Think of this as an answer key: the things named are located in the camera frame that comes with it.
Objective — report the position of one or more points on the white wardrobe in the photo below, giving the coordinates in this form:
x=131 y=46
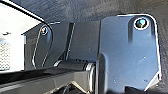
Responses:
x=13 y=23

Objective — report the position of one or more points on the grey robot torso limb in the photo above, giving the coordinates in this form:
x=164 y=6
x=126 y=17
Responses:
x=40 y=80

